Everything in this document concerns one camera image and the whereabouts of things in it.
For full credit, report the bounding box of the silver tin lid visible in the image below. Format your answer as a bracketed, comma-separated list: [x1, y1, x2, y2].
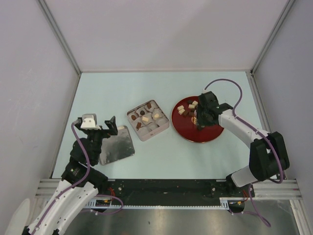
[99, 125, 135, 165]

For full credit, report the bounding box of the red round plate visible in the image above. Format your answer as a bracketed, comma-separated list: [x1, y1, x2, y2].
[171, 96, 224, 143]

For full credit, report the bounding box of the pink chocolate tin box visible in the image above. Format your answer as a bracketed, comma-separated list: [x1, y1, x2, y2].
[127, 99, 170, 141]

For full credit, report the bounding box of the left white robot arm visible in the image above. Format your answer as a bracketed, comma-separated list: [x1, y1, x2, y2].
[23, 114, 118, 235]

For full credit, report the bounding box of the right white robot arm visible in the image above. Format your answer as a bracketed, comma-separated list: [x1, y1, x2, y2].
[196, 91, 290, 196]

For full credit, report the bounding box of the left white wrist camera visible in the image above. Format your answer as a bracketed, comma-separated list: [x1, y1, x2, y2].
[75, 114, 101, 130]

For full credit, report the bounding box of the white slotted cable duct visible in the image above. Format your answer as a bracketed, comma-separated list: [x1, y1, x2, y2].
[84, 198, 245, 211]

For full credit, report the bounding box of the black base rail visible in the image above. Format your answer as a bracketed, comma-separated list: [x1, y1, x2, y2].
[99, 179, 255, 207]

